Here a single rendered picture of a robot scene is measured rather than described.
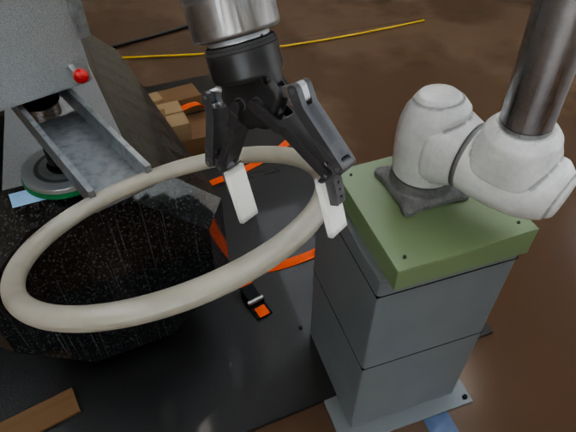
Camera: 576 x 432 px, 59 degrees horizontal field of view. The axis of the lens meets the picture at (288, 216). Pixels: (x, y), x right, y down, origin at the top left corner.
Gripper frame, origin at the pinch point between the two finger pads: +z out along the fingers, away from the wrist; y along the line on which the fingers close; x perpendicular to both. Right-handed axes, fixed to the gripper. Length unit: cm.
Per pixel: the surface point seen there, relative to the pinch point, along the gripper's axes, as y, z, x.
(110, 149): 58, -2, -13
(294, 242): -1.3, 2.5, 1.5
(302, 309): 86, 97, -79
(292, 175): 134, 71, -145
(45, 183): 91, 7, -10
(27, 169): 99, 4, -11
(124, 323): 8.0, 3.2, 19.5
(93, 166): 57, 0, -7
